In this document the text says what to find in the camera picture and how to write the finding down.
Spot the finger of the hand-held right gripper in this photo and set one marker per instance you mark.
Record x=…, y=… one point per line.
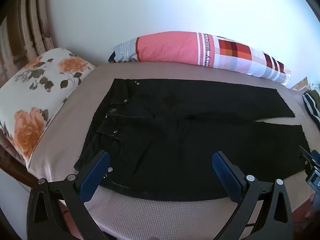
x=307, y=156

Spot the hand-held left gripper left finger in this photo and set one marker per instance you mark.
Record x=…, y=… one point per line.
x=96, y=173

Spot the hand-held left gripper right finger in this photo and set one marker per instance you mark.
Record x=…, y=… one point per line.
x=225, y=175

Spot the black pants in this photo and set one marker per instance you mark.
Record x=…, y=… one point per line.
x=175, y=142

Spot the dark striped cloth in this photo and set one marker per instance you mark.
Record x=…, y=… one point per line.
x=312, y=107

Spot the floral pillow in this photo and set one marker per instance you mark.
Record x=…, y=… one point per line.
x=37, y=100

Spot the pink patchwork bolster pillow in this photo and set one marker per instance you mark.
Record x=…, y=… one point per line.
x=172, y=46

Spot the beige patterned curtain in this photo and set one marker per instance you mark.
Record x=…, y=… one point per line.
x=22, y=30

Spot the brown wooden bed frame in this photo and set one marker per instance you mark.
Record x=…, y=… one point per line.
x=12, y=165

